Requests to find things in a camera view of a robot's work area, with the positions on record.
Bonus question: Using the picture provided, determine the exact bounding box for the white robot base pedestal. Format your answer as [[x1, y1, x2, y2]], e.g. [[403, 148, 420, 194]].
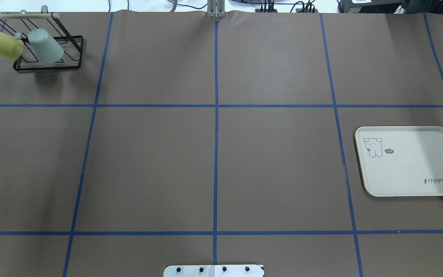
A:
[[163, 264, 265, 277]]

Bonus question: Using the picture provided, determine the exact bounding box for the yellow green plastic cup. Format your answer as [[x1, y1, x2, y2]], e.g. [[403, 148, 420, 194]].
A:
[[0, 32, 23, 62]]

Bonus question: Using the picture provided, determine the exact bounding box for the cream rabbit print tray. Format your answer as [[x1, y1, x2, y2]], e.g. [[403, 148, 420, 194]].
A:
[[355, 126, 443, 197]]

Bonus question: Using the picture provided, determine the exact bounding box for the black wire cup rack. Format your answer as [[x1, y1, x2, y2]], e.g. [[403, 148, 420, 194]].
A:
[[0, 5, 85, 72]]

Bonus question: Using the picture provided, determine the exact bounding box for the black device on table edge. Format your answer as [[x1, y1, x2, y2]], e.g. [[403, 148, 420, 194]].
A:
[[337, 0, 403, 14]]

